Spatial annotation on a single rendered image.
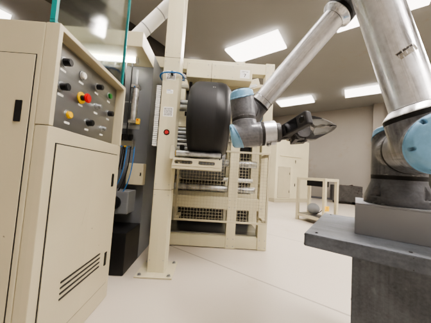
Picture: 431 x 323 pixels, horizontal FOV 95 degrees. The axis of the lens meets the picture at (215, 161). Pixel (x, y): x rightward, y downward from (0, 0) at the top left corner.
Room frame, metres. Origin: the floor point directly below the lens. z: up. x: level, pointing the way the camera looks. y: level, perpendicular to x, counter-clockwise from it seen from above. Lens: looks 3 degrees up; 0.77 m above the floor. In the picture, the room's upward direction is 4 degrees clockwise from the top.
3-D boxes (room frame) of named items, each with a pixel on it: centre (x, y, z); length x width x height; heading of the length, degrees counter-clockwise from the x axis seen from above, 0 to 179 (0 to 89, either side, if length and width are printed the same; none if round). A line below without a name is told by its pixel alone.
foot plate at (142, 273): (1.57, 0.39, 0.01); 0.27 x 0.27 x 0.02; 1
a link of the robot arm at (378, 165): (0.69, -0.64, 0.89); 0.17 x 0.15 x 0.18; 157
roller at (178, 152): (1.45, 0.13, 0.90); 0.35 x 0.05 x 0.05; 91
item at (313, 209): (3.61, -1.87, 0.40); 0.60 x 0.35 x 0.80; 24
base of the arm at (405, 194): (0.70, -0.65, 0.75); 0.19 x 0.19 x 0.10
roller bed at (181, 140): (1.97, 0.37, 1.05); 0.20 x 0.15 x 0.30; 91
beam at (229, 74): (1.89, 0.02, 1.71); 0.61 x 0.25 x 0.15; 91
